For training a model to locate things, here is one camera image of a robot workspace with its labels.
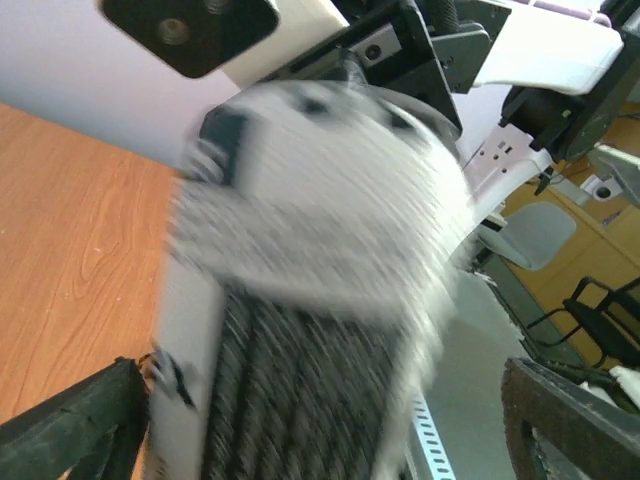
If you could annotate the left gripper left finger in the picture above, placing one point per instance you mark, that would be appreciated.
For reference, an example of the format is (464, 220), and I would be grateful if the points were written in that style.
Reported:
(91, 430)

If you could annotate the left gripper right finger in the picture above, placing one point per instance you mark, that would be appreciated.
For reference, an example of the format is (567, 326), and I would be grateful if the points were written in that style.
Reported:
(600, 439)

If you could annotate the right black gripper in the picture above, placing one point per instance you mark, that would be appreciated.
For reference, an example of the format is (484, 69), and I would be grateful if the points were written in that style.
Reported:
(397, 46)

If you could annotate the flag newsprint glasses case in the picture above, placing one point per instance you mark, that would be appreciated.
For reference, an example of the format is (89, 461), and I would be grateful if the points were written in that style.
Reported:
(311, 270)

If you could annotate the grey office chair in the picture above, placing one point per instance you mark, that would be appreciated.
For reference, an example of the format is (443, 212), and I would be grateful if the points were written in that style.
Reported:
(532, 235)

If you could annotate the light blue slotted cable duct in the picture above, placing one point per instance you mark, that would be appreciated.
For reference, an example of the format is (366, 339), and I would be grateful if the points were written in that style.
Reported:
(425, 454)

